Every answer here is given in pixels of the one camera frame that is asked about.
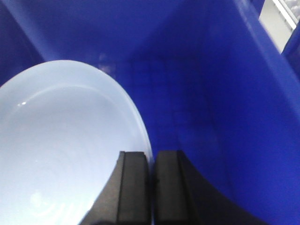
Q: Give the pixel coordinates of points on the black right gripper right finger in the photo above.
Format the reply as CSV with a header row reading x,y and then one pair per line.
x,y
184,197

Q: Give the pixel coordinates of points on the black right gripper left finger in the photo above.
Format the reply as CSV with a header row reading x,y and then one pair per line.
x,y
125,199

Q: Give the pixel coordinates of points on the light blue plate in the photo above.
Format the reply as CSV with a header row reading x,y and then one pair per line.
x,y
63,124

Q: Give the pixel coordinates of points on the blue plastic crate, middle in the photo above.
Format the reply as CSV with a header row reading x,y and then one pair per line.
x,y
204,75

